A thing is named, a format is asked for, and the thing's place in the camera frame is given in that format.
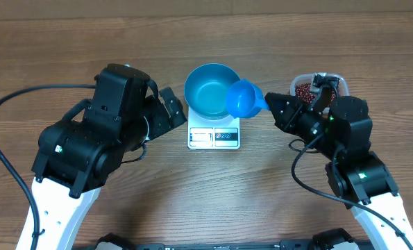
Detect blue plastic measuring scoop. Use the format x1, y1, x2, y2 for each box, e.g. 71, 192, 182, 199
226, 79, 269, 119

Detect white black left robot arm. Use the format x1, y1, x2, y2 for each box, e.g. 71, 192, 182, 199
32, 64, 187, 249

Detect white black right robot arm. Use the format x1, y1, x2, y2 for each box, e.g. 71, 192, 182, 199
265, 92, 413, 249

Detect teal plastic bowl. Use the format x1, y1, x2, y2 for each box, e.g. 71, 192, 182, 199
184, 63, 241, 120

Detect white digital kitchen scale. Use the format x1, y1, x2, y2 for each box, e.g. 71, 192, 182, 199
187, 108, 241, 150

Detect red adzuki beans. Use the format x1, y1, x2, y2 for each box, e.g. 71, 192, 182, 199
294, 83, 319, 103

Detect clear plastic container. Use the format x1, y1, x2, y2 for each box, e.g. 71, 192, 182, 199
289, 72, 350, 96

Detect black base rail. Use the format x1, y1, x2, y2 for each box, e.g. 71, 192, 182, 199
72, 228, 377, 250

